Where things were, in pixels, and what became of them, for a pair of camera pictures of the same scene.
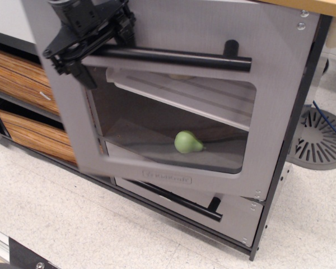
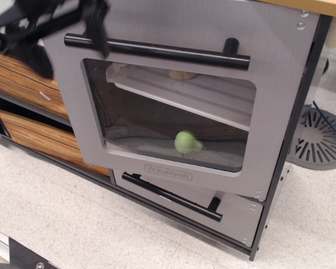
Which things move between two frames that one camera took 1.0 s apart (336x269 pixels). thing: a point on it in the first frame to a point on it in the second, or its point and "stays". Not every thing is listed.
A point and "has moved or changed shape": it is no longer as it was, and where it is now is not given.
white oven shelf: [229, 101] stays
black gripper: [84, 23] to [17, 32]
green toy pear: [186, 142] stays
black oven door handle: [230, 60] has moved or changed shape
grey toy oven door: [278, 35] has moved or changed shape
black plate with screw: [22, 257] stays
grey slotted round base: [317, 144] stays
